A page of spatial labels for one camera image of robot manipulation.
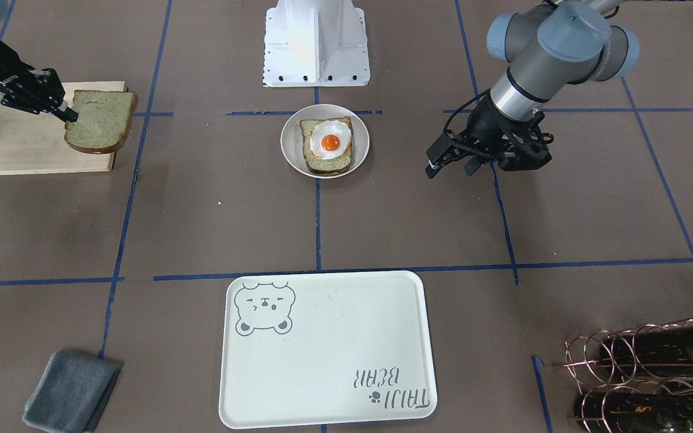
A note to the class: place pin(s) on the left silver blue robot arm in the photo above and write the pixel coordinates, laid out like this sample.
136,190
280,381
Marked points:
555,44

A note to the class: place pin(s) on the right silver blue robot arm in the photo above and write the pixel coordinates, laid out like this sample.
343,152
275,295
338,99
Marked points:
32,90

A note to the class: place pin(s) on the front green wine bottle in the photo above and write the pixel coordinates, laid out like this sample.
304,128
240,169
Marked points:
615,411

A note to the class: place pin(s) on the fried egg toy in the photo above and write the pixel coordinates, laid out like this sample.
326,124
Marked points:
330,139

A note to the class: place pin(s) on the dark grey folded cloth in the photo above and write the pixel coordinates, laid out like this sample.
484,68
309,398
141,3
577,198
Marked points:
72,393

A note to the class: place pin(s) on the wooden cutting board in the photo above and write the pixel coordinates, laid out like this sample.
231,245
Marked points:
35,144

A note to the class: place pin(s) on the cream bear tray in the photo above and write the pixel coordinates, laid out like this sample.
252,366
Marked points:
334,348

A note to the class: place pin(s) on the green wine bottle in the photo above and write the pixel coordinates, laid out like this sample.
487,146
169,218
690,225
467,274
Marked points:
615,411
664,352

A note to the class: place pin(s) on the white round plate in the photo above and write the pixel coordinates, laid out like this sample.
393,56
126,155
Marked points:
291,141

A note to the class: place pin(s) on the copper wire bottle rack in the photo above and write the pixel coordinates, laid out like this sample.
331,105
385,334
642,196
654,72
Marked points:
639,379

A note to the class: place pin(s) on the middle green wine bottle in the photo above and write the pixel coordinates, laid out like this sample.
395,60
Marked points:
664,352

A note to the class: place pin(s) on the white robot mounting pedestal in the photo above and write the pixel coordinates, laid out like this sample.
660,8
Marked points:
315,43

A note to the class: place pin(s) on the bread slice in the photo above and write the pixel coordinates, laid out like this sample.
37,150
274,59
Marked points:
103,121
320,166

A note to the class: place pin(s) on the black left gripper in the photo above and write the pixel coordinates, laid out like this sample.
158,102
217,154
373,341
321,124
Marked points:
486,124

